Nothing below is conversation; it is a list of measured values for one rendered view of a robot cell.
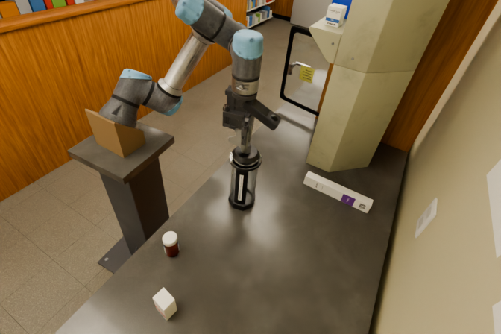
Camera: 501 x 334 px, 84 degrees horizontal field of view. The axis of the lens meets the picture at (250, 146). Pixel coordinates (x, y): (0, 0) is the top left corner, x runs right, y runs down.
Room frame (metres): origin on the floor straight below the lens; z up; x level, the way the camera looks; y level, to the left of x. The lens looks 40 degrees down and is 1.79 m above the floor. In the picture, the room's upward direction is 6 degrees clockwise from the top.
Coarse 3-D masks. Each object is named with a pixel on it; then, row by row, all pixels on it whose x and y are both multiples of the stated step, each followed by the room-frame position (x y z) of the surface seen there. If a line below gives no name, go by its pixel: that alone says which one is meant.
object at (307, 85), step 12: (300, 36) 1.36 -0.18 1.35; (300, 48) 1.36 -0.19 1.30; (312, 48) 1.32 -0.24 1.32; (300, 60) 1.35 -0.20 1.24; (312, 60) 1.31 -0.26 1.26; (324, 60) 1.27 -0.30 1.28; (300, 72) 1.34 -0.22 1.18; (312, 72) 1.30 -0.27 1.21; (324, 72) 1.27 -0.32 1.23; (288, 84) 1.38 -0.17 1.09; (300, 84) 1.33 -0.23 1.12; (312, 84) 1.29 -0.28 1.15; (324, 84) 1.26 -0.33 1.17; (288, 96) 1.37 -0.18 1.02; (300, 96) 1.32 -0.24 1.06; (312, 96) 1.28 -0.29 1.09; (312, 108) 1.27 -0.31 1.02
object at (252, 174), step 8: (232, 160) 0.66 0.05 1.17; (256, 160) 0.70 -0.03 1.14; (232, 168) 0.66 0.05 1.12; (248, 168) 0.63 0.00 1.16; (256, 168) 0.65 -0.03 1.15; (232, 176) 0.66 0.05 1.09; (248, 176) 0.64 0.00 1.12; (256, 176) 0.67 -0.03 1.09; (232, 184) 0.66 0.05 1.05; (248, 184) 0.64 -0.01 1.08; (232, 192) 0.66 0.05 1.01; (248, 192) 0.64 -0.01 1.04; (232, 200) 0.65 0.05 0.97; (248, 200) 0.65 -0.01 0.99
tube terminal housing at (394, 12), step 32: (352, 0) 0.94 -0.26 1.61; (384, 0) 0.90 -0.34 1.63; (416, 0) 0.91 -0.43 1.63; (448, 0) 0.95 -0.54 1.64; (352, 32) 0.92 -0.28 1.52; (384, 32) 0.89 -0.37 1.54; (416, 32) 0.93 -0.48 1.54; (352, 64) 0.91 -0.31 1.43; (384, 64) 0.90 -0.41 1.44; (416, 64) 0.95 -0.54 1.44; (352, 96) 0.89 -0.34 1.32; (384, 96) 0.92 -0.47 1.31; (320, 128) 0.93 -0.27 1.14; (352, 128) 0.90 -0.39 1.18; (384, 128) 0.95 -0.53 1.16; (320, 160) 0.91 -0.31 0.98; (352, 160) 0.92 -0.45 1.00
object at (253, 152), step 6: (234, 150) 0.68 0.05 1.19; (240, 150) 0.68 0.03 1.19; (246, 150) 0.67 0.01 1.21; (252, 150) 0.69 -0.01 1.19; (234, 156) 0.66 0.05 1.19; (240, 156) 0.66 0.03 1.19; (246, 156) 0.66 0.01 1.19; (252, 156) 0.66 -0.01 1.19; (258, 156) 0.67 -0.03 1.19; (240, 162) 0.64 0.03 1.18; (246, 162) 0.64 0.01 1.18; (252, 162) 0.65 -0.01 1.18
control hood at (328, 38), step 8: (320, 24) 1.03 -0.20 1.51; (344, 24) 1.06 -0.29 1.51; (312, 32) 0.98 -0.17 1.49; (320, 32) 0.97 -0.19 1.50; (328, 32) 0.96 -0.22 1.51; (336, 32) 0.95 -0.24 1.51; (320, 40) 0.96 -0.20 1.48; (328, 40) 0.95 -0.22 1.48; (336, 40) 0.94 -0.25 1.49; (320, 48) 0.96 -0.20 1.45; (328, 48) 0.95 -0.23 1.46; (336, 48) 0.94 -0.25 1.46; (328, 56) 0.95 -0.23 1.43
